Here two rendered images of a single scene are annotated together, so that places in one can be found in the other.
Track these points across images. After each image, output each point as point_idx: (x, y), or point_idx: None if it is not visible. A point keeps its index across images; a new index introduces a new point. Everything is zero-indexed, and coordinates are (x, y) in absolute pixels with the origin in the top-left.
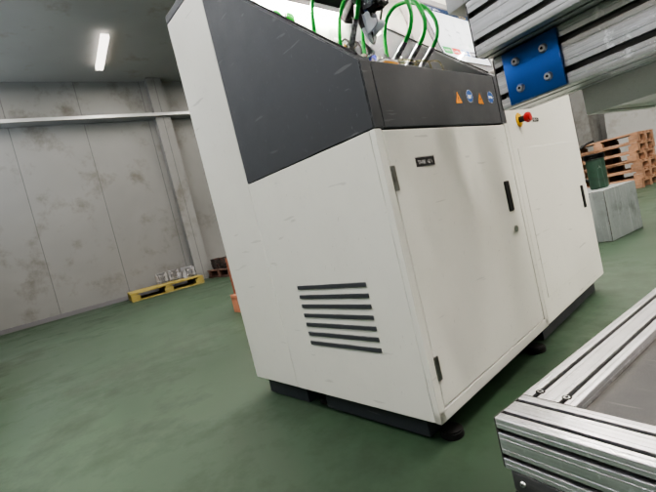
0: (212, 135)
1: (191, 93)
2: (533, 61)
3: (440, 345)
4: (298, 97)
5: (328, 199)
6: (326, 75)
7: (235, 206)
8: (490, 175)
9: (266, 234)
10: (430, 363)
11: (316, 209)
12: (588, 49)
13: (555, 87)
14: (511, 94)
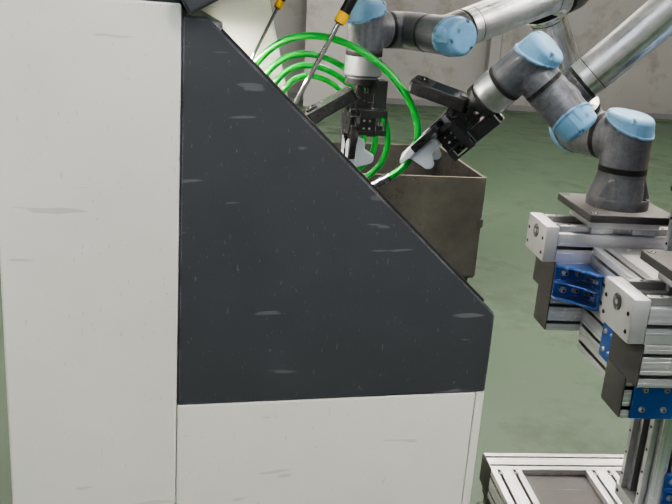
0: (85, 291)
1: (35, 182)
2: (657, 396)
3: None
4: (377, 316)
5: (376, 455)
6: (440, 311)
7: (111, 436)
8: None
9: (195, 492)
10: None
11: (346, 465)
12: None
13: (664, 418)
14: (632, 410)
